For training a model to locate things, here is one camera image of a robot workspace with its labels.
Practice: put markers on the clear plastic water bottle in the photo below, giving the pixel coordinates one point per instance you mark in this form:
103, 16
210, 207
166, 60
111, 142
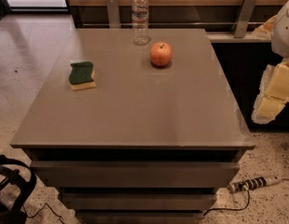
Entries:
139, 18

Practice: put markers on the white power strip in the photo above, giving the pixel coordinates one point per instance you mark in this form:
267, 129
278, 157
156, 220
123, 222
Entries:
254, 183

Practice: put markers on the metal bracket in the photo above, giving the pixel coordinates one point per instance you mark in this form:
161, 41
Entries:
113, 14
244, 16

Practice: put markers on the grey drawer cabinet table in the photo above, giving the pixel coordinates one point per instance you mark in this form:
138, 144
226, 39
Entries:
146, 145

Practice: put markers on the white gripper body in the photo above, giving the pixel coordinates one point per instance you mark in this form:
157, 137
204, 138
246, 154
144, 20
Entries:
283, 32

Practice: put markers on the red apple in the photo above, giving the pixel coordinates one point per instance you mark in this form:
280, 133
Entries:
161, 54

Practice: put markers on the green and yellow sponge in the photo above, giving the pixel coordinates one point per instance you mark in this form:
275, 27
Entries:
82, 76

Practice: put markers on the left metal bracket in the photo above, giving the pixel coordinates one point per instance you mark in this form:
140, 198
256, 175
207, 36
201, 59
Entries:
113, 14

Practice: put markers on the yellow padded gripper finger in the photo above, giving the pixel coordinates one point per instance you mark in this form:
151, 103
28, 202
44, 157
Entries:
264, 30
273, 93

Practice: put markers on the right metal bracket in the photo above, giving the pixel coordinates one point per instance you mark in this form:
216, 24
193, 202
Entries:
244, 16

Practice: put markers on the wooden wall counter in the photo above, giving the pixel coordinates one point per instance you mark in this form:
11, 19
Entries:
217, 16

